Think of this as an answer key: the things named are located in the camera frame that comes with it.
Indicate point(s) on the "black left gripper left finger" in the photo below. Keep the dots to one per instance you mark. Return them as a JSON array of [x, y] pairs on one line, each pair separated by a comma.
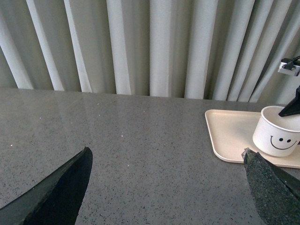
[[55, 200]]

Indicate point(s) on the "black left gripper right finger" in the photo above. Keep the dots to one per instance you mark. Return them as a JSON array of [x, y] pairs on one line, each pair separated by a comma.
[[276, 193]]

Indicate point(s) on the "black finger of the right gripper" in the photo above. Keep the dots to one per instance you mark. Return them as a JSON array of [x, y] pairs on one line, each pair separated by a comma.
[[293, 107]]

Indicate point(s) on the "white smiley mug black handle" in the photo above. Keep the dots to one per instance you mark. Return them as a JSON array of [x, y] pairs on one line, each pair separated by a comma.
[[275, 135]]

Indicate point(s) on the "pale pink rectangular tray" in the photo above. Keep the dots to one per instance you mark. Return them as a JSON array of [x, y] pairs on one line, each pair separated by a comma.
[[231, 132]]

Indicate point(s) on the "white pleated curtain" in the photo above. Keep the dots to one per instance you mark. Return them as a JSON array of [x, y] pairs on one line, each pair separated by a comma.
[[202, 49]]

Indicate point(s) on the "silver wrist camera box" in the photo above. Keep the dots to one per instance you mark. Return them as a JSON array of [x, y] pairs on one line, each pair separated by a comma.
[[289, 67]]

